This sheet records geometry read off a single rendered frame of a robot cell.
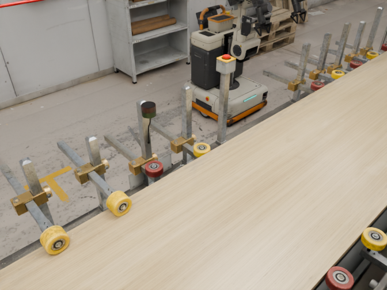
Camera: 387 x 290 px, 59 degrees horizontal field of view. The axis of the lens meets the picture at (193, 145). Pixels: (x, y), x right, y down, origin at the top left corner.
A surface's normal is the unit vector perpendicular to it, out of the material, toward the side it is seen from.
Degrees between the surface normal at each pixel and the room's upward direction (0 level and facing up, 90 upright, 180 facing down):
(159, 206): 0
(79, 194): 0
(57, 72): 90
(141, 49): 90
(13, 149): 0
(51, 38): 90
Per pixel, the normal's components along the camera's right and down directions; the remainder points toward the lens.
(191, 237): 0.00, -0.81
